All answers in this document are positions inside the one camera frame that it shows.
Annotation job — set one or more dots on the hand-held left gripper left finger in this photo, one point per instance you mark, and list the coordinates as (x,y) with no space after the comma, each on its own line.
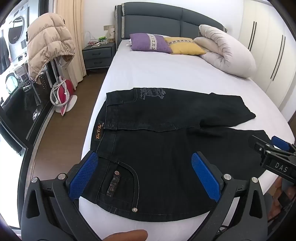
(84,176)

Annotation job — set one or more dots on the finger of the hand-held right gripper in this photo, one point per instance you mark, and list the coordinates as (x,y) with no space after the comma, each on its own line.
(281,143)
(259,141)

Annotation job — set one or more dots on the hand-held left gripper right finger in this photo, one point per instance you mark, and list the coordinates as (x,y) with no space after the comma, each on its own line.
(205,176)

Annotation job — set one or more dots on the black denim pants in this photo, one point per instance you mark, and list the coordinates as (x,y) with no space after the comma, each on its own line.
(161,150)

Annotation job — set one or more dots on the person's right hand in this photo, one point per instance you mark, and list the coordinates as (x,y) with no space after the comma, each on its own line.
(278,199)

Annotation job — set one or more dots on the person's left hand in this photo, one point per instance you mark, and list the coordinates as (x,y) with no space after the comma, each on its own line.
(127,235)

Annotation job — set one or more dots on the red and white appliance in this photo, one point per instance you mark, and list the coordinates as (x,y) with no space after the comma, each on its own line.
(64,92)

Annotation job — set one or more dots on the folded white duvet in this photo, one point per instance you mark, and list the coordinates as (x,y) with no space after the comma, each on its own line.
(226,53)

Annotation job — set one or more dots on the white wardrobe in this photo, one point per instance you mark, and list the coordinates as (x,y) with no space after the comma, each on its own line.
(272,46)

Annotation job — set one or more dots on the glass sliding door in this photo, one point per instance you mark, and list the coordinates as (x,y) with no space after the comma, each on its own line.
(13,104)

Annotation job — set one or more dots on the bed with white sheet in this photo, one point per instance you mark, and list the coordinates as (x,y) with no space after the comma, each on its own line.
(161,69)

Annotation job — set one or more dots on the yellow pillow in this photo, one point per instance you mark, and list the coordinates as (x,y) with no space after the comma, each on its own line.
(185,47)

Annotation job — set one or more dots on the grey nightstand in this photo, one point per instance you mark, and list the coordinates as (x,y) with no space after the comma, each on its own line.
(99,56)

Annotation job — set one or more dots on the beige puffer jacket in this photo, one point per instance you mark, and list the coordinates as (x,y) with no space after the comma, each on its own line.
(48,44)

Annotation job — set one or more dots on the green packet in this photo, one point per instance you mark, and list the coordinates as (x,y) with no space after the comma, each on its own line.
(103,37)

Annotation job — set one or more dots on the purple pillow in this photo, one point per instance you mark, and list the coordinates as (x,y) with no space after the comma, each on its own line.
(143,42)

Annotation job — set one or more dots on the beige curtain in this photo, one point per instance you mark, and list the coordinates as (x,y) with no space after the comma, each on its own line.
(71,27)

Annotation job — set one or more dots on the white washing machine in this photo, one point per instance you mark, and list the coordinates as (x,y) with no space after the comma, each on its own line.
(17,32)

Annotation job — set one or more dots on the grey padded headboard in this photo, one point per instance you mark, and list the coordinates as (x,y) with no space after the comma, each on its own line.
(150,18)

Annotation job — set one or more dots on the small wooden frame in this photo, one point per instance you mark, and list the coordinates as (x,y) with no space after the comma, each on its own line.
(111,32)

